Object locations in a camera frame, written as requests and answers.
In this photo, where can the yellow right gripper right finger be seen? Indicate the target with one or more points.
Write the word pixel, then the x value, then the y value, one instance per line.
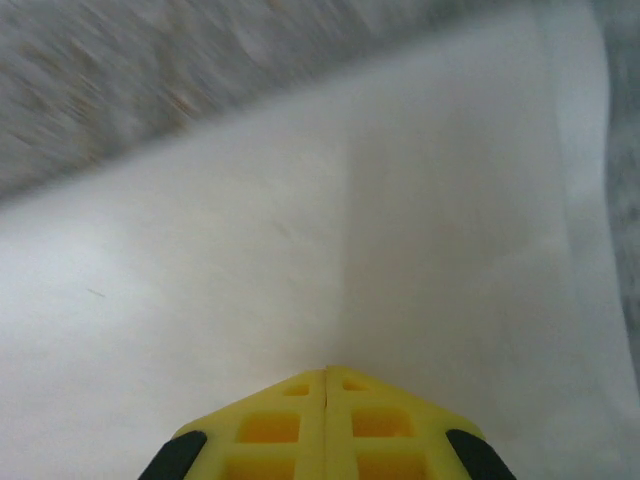
pixel 390 450

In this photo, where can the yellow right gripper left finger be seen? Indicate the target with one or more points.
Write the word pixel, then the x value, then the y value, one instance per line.
pixel 275 450

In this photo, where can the white printed t-shirt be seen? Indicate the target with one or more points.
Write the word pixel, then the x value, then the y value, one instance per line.
pixel 300 225

